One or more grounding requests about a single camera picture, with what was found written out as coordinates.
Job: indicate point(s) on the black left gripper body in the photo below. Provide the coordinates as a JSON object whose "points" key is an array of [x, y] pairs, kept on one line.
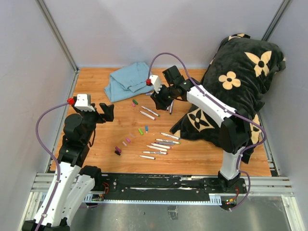
{"points": [[91, 119]]}

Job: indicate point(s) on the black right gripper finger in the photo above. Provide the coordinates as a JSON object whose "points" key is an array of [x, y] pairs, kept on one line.
{"points": [[155, 97], [162, 104]]}

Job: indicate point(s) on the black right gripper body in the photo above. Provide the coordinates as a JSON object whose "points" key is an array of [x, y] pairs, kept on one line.
{"points": [[167, 93]]}

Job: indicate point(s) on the dark blue marker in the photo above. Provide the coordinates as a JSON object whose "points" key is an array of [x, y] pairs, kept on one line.
{"points": [[171, 108]]}

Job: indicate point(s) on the grey marker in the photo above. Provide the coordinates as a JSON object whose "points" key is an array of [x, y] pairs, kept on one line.
{"points": [[165, 143]]}

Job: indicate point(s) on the pink cap marker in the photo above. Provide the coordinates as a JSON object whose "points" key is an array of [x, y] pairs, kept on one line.
{"points": [[161, 146]]}

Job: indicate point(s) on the peach cap marker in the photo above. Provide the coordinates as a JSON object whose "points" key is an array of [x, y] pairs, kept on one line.
{"points": [[157, 148]]}

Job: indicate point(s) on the black marker without cap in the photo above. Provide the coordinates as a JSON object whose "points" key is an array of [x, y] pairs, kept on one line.
{"points": [[147, 157]]}

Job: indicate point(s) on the dark green cap marker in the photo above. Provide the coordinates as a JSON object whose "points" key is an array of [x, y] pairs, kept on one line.
{"points": [[149, 110]]}

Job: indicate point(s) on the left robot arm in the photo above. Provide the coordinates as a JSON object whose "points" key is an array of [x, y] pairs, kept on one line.
{"points": [[72, 180]]}

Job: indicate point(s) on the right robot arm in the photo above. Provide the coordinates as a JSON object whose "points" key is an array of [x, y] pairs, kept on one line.
{"points": [[234, 126]]}

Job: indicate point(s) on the light blue folded cloth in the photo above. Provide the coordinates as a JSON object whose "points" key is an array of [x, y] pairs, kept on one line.
{"points": [[128, 82]]}

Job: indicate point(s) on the black floral plush blanket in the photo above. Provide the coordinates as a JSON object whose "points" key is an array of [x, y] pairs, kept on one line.
{"points": [[239, 75]]}

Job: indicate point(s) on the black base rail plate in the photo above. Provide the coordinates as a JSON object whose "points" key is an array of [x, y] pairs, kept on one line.
{"points": [[163, 188]]}

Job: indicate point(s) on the left corner metal post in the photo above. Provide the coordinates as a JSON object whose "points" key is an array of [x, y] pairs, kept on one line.
{"points": [[56, 32]]}

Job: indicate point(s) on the corner metal post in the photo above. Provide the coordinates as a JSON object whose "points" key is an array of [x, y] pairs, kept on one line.
{"points": [[56, 32], [276, 19]]}

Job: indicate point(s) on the aluminium frame rail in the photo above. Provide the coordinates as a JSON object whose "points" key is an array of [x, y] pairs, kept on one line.
{"points": [[280, 185]]}

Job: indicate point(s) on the right corner metal post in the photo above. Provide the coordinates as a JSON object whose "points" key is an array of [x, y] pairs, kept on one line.
{"points": [[276, 19]]}

